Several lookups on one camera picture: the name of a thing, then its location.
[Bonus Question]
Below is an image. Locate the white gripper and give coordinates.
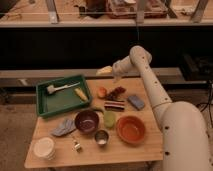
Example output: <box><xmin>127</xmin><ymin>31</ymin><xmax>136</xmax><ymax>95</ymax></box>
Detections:
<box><xmin>112</xmin><ymin>61</ymin><xmax>123</xmax><ymax>82</ymax></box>

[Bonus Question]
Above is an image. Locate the green plastic tray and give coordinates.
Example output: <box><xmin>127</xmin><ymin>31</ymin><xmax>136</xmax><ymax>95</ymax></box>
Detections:
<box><xmin>36</xmin><ymin>75</ymin><xmax>92</xmax><ymax>118</ymax></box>

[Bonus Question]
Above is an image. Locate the grey cloth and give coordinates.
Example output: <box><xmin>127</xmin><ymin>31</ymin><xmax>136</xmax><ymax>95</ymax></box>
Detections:
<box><xmin>51</xmin><ymin>119</ymin><xmax>76</xmax><ymax>137</ymax></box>

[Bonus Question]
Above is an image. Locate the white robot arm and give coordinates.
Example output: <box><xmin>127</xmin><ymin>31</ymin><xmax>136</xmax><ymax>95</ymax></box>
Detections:
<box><xmin>112</xmin><ymin>46</ymin><xmax>213</xmax><ymax>171</ymax></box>

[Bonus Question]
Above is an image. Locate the yellow corn cob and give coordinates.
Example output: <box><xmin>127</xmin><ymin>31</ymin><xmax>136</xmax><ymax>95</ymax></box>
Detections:
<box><xmin>74</xmin><ymin>88</ymin><xmax>88</xmax><ymax>101</ymax></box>

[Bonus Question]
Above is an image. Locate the orange bowl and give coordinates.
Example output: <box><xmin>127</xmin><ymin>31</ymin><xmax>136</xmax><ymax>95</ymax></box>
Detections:
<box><xmin>116</xmin><ymin>116</ymin><xmax>146</xmax><ymax>145</ymax></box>

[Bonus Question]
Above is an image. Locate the orange fruit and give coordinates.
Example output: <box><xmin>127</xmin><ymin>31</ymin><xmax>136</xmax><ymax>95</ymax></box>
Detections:
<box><xmin>97</xmin><ymin>87</ymin><xmax>107</xmax><ymax>98</ymax></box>

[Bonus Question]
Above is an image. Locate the red grape bunch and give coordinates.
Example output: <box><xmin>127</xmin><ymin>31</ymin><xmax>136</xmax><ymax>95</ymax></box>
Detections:
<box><xmin>106</xmin><ymin>87</ymin><xmax>126</xmax><ymax>100</ymax></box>

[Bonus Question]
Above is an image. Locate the wooden table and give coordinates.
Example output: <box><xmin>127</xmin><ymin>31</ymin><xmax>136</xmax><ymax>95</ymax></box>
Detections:
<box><xmin>25</xmin><ymin>78</ymin><xmax>162</xmax><ymax>168</ymax></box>

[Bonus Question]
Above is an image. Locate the white plastic container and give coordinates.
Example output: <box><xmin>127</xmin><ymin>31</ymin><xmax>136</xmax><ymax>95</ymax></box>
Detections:
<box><xmin>33</xmin><ymin>137</ymin><xmax>55</xmax><ymax>160</ymax></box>

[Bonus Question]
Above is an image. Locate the green plastic cup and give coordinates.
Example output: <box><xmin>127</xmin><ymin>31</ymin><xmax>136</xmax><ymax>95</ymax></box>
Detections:
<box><xmin>103</xmin><ymin>111</ymin><xmax>116</xmax><ymax>128</ymax></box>

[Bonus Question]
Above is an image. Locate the white dish brush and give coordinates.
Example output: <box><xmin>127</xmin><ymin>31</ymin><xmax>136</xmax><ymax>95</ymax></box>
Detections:
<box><xmin>47</xmin><ymin>83</ymin><xmax>79</xmax><ymax>94</ymax></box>

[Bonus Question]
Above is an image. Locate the blue sponge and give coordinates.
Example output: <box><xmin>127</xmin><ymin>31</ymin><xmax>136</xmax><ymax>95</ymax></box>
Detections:
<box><xmin>128</xmin><ymin>95</ymin><xmax>145</xmax><ymax>110</ymax></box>

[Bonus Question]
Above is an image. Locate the purple bowl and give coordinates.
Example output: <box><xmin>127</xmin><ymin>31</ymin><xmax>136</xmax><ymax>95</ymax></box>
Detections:
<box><xmin>74</xmin><ymin>110</ymin><xmax>99</xmax><ymax>134</ymax></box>

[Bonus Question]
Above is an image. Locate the small metal cup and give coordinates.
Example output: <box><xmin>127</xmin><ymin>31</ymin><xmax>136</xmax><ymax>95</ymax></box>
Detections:
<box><xmin>95</xmin><ymin>130</ymin><xmax>109</xmax><ymax>146</ymax></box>

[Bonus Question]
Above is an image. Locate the yellow banana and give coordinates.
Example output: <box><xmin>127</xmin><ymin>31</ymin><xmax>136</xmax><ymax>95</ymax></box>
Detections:
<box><xmin>96</xmin><ymin>66</ymin><xmax>112</xmax><ymax>75</ymax></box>

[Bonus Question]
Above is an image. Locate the striped rectangular block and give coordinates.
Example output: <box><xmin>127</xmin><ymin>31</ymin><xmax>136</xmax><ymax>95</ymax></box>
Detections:
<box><xmin>104</xmin><ymin>101</ymin><xmax>125</xmax><ymax>111</ymax></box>

